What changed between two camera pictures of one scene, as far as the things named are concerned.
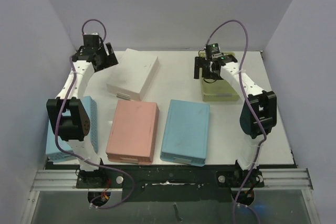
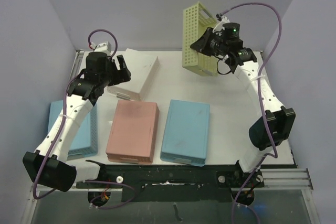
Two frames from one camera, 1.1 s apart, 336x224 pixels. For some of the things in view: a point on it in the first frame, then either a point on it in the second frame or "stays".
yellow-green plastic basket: (219, 91) to (196, 19)
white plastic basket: (133, 76) stays
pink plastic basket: (132, 132) stays
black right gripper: (200, 67) to (207, 42)
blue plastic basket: (185, 134) stays
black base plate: (172, 182) stays
